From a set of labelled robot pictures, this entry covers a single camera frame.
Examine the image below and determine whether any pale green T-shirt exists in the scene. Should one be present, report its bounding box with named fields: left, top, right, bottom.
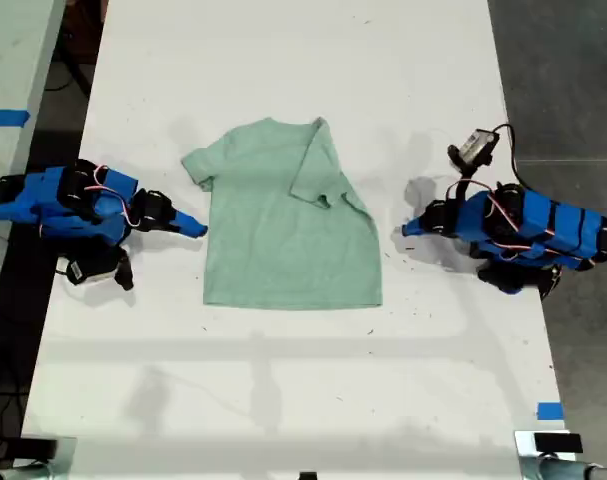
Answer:
left=180, top=116, right=384, bottom=311

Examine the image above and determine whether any long blue tape strip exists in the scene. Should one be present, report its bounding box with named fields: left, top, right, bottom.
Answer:
left=0, top=108, right=31, bottom=128

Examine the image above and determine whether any white side table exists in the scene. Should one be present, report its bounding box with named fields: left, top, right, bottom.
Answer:
left=0, top=0, right=68, bottom=321

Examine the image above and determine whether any short blue tape strip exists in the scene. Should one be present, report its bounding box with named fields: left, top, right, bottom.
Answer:
left=536, top=401, right=565, bottom=422

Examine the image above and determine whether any grey metal pipe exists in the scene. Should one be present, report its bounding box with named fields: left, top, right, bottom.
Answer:
left=0, top=460, right=54, bottom=480
left=519, top=455, right=607, bottom=480

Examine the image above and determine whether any curved black camera stalk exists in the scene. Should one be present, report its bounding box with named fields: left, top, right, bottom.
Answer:
left=452, top=163, right=480, bottom=202

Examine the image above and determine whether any short black camera stalk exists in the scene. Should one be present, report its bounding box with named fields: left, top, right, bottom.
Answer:
left=113, top=248, right=136, bottom=292

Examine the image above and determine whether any black grey camera box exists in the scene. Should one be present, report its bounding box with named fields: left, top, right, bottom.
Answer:
left=447, top=127, right=500, bottom=170

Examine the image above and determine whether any black camera box white label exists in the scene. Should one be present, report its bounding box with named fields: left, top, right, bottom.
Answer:
left=56, top=244, right=120, bottom=287

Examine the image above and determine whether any black camera cable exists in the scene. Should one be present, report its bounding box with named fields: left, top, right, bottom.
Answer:
left=491, top=123, right=529, bottom=190

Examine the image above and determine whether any black floor cable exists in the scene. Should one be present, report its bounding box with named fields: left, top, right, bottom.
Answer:
left=45, top=47, right=92, bottom=99

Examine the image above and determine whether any small black box white bracket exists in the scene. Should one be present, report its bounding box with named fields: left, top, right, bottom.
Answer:
left=513, top=429, right=585, bottom=459

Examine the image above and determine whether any small black box grey bracket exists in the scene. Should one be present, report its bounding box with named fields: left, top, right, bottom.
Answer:
left=18, top=435, right=78, bottom=469

